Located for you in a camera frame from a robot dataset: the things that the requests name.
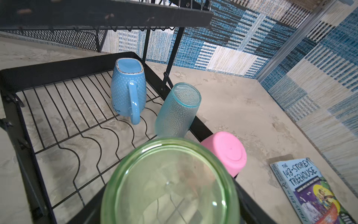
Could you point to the teal textured plastic cup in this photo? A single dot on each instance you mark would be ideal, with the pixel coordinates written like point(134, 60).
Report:
point(178, 111)

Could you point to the blue ceramic mug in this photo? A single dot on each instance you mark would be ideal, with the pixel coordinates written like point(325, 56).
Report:
point(128, 88)

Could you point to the pink plastic cup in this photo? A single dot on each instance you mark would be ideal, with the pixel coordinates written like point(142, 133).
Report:
point(229, 150)

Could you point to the green transparent glass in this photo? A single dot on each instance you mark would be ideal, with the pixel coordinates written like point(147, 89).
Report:
point(170, 181)

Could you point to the black mesh shelf unit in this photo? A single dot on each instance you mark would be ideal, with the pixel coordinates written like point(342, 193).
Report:
point(81, 39)

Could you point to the treehouse book on table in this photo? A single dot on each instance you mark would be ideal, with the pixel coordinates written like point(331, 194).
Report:
point(309, 193)

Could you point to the black wire dish rack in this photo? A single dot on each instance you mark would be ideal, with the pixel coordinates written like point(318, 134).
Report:
point(66, 136)

